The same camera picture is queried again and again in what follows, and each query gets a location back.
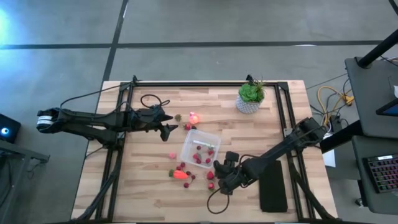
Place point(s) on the tablet with blue screen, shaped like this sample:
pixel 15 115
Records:
pixel 390 109

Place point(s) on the dark grey desk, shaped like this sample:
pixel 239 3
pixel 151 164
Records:
pixel 373 205
pixel 370 93

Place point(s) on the black pole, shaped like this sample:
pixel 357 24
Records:
pixel 377 49

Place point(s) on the black speaker with blue light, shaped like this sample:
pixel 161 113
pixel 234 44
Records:
pixel 12 124

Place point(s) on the orange toy carrot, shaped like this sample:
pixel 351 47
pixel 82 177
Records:
pixel 180 175

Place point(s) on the white paper sheet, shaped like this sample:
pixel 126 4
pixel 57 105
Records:
pixel 330 160

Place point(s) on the black aluminium table frame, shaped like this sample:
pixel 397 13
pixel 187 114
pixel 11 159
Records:
pixel 202 84

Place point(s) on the succulent in white patterned pot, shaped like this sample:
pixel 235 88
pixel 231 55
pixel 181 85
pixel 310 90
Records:
pixel 248 93

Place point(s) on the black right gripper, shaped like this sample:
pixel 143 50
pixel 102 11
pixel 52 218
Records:
pixel 236 179

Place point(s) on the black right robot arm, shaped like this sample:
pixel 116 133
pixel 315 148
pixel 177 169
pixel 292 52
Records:
pixel 280 149

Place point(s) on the black rectangular foam mat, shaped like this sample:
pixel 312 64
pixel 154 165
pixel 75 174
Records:
pixel 273 193

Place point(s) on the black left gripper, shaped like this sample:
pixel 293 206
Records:
pixel 147 119

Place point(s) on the small red toy strawberry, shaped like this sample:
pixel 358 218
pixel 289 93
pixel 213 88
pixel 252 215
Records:
pixel 187 127

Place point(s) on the pink orange toy peach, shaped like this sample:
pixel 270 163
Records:
pixel 193 118

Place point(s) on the clear plastic tupperware container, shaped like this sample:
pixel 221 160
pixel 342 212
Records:
pixel 202 137

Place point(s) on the red strawberry with large leaves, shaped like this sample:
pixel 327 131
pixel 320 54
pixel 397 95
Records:
pixel 211 186

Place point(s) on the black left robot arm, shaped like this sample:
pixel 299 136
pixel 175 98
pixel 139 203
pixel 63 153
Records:
pixel 93 119

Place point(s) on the backlit computer keyboard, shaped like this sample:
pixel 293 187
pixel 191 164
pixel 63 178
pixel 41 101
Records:
pixel 384 174

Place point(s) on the black power strip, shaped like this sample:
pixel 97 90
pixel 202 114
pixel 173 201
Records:
pixel 335 124

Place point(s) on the grey side table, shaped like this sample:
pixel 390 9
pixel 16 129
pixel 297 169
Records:
pixel 18 152

